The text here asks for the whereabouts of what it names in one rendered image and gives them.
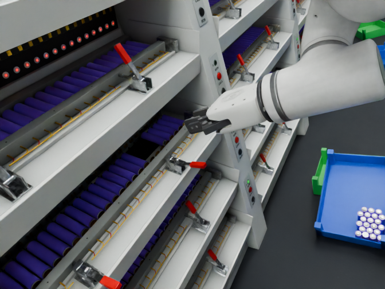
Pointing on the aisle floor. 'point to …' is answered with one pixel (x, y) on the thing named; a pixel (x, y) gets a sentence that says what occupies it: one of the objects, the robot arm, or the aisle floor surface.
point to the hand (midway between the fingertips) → (199, 120)
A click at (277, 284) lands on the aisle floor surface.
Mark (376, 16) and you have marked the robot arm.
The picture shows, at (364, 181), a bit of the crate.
